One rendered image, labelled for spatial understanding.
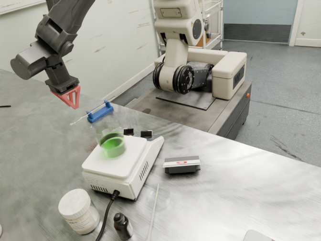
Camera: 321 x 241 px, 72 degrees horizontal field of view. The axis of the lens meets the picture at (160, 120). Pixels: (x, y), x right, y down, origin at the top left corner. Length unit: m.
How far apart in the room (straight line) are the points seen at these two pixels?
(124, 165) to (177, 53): 0.91
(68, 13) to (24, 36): 1.33
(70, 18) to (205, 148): 0.47
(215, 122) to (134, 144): 0.85
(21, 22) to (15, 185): 1.39
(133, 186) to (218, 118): 0.94
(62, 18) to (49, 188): 0.42
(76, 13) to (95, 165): 0.36
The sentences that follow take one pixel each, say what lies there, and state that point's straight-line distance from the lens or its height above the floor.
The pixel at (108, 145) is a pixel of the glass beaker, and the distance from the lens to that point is 0.48.
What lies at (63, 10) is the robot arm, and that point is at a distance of 0.62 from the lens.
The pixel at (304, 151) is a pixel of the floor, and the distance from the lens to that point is 1.76.
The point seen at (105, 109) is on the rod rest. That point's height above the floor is 0.76.
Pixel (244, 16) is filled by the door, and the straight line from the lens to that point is 3.43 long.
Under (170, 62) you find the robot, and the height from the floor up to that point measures 0.68.
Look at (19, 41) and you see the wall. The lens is 1.92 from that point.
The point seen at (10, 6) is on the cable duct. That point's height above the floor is 1.06.
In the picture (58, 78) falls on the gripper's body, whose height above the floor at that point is 0.95.
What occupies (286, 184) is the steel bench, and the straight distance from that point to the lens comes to 0.57.
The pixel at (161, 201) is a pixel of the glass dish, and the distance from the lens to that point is 0.52.
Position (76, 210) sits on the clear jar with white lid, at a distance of 0.48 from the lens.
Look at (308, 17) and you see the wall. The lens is 3.30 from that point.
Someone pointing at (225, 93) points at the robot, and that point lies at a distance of 1.46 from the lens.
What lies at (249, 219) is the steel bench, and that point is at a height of 0.75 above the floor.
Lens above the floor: 1.19
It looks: 37 degrees down
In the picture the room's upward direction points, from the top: 11 degrees counter-clockwise
